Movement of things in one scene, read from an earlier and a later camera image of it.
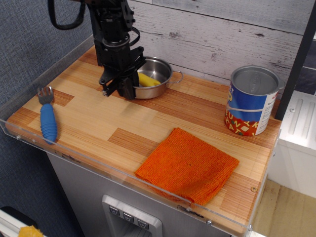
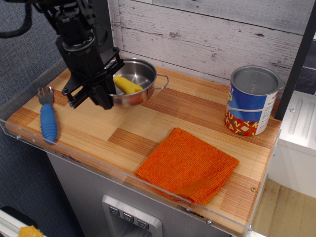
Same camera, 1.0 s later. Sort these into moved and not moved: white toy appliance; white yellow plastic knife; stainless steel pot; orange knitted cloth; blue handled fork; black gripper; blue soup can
Moved: black gripper; stainless steel pot; white yellow plastic knife
Not moved: white toy appliance; blue handled fork; blue soup can; orange knitted cloth
